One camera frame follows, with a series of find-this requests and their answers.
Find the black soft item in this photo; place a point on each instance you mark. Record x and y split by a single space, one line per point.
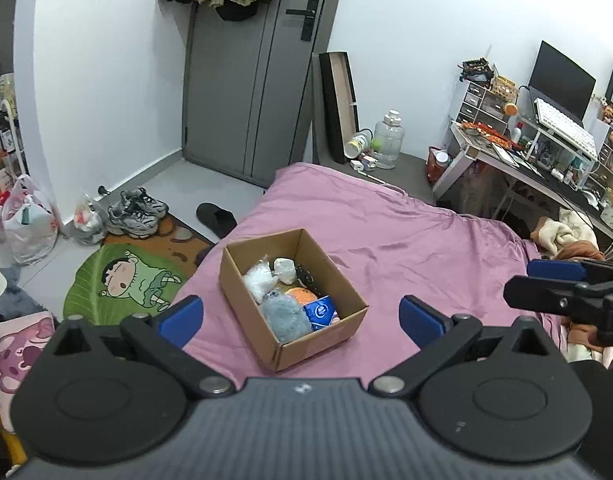
306 277

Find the grey nightstand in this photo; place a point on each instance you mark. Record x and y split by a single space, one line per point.
411 175

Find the pink bear cushion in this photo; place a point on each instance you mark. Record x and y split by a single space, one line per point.
16 360

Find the grey sneaker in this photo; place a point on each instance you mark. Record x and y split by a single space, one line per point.
149 204
134 222

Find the beige blanket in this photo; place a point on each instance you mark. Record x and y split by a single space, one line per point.
561 232

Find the grey fluffy rug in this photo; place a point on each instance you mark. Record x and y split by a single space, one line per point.
16 300

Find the large white plastic bag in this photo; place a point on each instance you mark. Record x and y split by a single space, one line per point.
29 230

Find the crinkled white plastic bag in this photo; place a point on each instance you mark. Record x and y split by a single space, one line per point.
259 280

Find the grey fluffy plush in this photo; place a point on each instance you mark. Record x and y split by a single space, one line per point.
286 317

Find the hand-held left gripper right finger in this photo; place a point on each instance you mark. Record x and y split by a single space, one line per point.
422 321

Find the long black box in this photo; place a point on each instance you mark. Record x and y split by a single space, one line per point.
339 105

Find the black slipper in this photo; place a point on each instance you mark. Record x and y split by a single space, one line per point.
216 219

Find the white paper cup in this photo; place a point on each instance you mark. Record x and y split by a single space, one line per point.
357 145

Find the grey drawer organiser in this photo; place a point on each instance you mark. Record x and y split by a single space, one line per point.
474 102

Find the white desk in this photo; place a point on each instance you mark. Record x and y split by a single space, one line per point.
531 175

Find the grey door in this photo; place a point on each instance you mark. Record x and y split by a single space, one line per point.
246 100

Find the white wrapped wad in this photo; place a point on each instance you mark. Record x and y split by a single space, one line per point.
285 270

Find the blue tissue packet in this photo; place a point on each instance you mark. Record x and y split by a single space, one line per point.
320 312

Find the orange cloth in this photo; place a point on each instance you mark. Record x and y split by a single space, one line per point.
581 250

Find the green leaf cartoon rug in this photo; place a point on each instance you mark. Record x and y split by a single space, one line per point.
91 285

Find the clear plastic trash bag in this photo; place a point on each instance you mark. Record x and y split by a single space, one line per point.
90 222

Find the clear plastic water jug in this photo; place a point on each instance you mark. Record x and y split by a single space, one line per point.
389 142

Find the black door stopper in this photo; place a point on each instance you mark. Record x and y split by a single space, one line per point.
104 190

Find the orange soft ball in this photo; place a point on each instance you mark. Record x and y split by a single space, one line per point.
302 296

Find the brown cardboard box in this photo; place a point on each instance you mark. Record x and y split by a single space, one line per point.
311 345

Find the pink bed sheet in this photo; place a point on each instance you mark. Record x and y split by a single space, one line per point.
411 230

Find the white keyboard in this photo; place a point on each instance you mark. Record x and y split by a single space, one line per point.
566 127

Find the white charger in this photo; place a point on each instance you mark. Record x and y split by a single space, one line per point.
357 165

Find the orange snack jar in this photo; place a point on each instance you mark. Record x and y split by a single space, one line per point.
439 165

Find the small orange figure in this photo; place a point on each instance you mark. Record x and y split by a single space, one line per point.
510 109

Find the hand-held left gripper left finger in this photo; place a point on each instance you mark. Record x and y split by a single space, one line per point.
179 321

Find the black monitor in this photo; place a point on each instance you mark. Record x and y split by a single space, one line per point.
561 80

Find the brown doormat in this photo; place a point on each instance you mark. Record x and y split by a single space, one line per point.
184 245

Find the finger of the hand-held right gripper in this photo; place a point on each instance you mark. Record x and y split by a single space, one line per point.
556 270
536 295

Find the white storage rack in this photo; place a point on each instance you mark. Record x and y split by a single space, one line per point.
14 125

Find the wicker basket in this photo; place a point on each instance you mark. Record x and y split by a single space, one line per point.
503 87

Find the dark spray bottle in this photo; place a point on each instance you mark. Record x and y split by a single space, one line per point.
5 132

